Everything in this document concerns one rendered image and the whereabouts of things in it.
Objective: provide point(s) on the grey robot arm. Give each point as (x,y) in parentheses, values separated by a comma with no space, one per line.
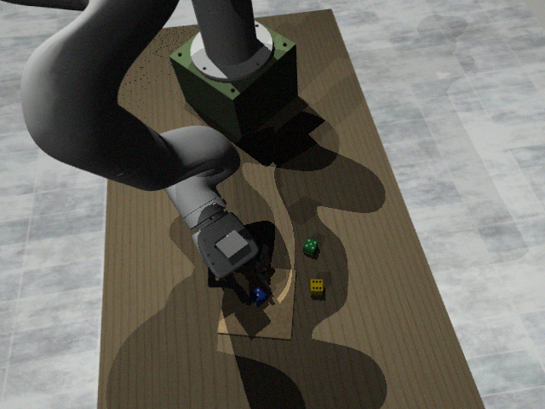
(69,96)

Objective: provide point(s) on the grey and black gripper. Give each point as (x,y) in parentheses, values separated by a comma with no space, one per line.
(204,239)

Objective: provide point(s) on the green die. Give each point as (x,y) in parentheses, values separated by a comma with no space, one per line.
(310,246)

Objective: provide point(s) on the blue die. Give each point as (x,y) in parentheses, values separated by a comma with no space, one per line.
(258,297)

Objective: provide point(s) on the yellow die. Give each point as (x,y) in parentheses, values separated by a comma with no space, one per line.
(316,287)

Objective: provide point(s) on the tan square mat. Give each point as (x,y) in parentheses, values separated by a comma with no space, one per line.
(273,319)

